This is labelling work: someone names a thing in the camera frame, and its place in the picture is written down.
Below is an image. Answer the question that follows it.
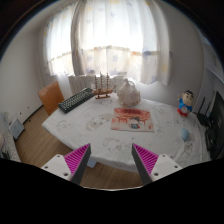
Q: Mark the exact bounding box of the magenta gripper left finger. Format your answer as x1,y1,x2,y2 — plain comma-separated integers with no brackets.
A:
42,144,91,185

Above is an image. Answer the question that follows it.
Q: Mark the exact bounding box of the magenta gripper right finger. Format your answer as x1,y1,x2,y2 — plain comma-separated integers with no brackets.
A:
132,144,182,185

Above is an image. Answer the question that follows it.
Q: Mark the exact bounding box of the light blue computer mouse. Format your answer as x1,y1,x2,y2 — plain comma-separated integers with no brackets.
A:
181,128,189,141

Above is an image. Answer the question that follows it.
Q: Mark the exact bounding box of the white patterned tablecloth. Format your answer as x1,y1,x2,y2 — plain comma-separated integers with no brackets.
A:
43,94,209,172

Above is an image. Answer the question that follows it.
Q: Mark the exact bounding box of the white box on floor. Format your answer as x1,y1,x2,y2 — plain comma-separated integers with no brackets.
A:
9,119,24,139

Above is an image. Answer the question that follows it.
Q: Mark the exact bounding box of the black router with antennas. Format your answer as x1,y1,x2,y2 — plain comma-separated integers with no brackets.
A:
197,100,211,127

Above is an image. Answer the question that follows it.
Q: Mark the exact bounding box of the cartoon boy figurine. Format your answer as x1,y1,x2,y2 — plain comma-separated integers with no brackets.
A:
177,90,194,117

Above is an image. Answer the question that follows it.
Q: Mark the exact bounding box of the black monitor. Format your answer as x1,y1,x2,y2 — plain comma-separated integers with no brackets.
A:
205,92,224,160

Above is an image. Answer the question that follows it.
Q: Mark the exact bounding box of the orange wooden chair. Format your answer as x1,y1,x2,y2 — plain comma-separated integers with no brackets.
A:
38,81,64,115

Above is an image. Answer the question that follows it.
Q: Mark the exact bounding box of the black keyboard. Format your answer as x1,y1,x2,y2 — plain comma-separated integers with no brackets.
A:
58,88,93,114

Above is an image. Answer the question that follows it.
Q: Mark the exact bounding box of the wooden model sailing ship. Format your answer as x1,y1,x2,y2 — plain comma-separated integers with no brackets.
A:
92,74,116,99

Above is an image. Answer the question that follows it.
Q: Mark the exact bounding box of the white patterned curtain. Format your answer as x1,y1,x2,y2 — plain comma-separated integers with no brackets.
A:
42,0,171,85

